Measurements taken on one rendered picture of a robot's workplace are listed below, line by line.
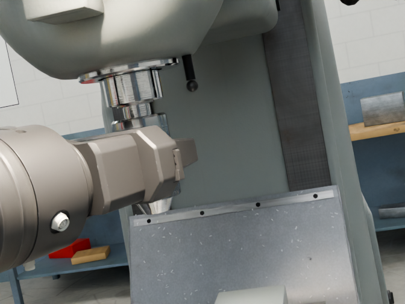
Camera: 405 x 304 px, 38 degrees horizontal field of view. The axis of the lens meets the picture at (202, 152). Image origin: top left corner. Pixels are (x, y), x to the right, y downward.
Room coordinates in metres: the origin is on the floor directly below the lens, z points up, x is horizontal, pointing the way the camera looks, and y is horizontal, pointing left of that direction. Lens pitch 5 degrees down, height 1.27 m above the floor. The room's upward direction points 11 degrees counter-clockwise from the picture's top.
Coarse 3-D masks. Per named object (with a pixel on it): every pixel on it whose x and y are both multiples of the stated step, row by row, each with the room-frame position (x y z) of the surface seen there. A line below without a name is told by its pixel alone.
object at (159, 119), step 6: (156, 114) 0.47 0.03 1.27; (162, 114) 0.48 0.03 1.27; (120, 120) 0.47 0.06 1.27; (126, 120) 0.47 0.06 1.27; (132, 120) 0.47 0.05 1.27; (138, 120) 0.47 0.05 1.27; (144, 120) 0.47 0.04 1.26; (150, 120) 0.47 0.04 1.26; (156, 120) 0.47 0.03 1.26; (162, 120) 0.48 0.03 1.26; (114, 126) 0.48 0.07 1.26; (120, 126) 0.47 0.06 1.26; (126, 126) 0.47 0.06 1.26; (132, 126) 0.47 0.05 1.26; (138, 126) 0.47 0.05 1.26; (144, 126) 0.47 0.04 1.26
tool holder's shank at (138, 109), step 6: (144, 102) 0.48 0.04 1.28; (150, 102) 0.48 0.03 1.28; (126, 108) 0.48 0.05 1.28; (132, 108) 0.48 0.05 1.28; (138, 108) 0.48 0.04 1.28; (144, 108) 0.48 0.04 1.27; (150, 108) 0.49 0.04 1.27; (126, 114) 0.48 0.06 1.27; (132, 114) 0.48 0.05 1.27; (138, 114) 0.48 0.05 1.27; (144, 114) 0.48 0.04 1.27; (150, 114) 0.49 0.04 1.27
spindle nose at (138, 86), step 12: (132, 72) 0.47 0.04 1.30; (144, 72) 0.47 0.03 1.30; (156, 72) 0.48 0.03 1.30; (108, 84) 0.47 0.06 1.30; (120, 84) 0.47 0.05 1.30; (132, 84) 0.47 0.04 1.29; (144, 84) 0.47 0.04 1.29; (156, 84) 0.48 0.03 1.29; (108, 96) 0.48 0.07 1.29; (120, 96) 0.47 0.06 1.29; (132, 96) 0.47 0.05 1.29; (144, 96) 0.47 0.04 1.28; (156, 96) 0.48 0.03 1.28
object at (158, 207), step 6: (168, 198) 0.48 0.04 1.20; (138, 204) 0.48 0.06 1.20; (144, 204) 0.48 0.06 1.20; (150, 204) 0.47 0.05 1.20; (156, 204) 0.47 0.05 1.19; (162, 204) 0.48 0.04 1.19; (168, 204) 0.48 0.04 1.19; (144, 210) 0.48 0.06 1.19; (150, 210) 0.48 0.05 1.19; (156, 210) 0.48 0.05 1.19; (162, 210) 0.48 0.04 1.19
